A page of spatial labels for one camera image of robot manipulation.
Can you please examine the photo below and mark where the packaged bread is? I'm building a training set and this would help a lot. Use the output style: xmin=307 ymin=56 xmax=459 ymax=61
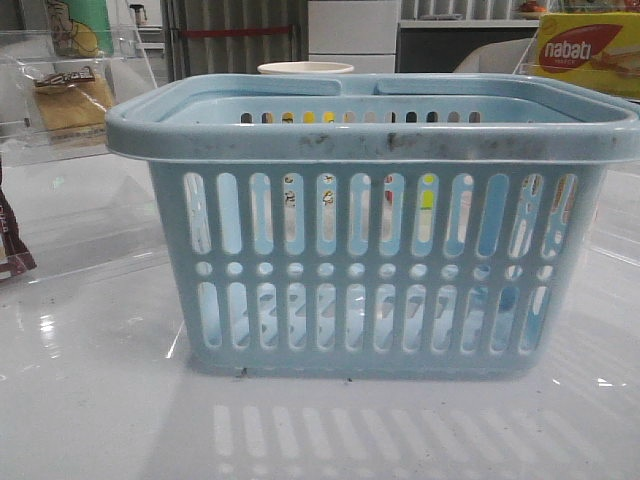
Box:
xmin=21 ymin=63 xmax=115 ymax=135

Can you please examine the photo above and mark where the light blue plastic basket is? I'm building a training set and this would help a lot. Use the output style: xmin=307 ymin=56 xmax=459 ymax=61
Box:
xmin=106 ymin=74 xmax=639 ymax=379

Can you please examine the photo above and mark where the cream paper cup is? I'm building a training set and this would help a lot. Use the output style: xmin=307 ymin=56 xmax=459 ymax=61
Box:
xmin=257 ymin=61 xmax=354 ymax=75

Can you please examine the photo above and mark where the white drawer cabinet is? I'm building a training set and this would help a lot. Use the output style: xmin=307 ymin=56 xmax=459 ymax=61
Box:
xmin=307 ymin=1 xmax=401 ymax=73

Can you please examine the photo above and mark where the clear acrylic stand right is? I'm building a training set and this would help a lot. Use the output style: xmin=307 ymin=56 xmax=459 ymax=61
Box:
xmin=513 ymin=30 xmax=539 ymax=75

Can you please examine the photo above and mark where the maroon snack bag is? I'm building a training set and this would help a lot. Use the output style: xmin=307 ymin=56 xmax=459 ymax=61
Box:
xmin=1 ymin=193 xmax=37 ymax=281

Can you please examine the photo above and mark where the clear acrylic shelf left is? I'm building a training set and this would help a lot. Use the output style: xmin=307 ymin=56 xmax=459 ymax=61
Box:
xmin=1 ymin=23 xmax=156 ymax=167

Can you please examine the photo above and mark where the green cartoon snack package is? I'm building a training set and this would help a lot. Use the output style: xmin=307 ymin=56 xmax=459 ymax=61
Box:
xmin=46 ymin=0 xmax=114 ymax=58

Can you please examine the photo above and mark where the yellow nabati wafer box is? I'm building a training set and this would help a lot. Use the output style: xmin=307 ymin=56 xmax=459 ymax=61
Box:
xmin=527 ymin=12 xmax=639 ymax=99

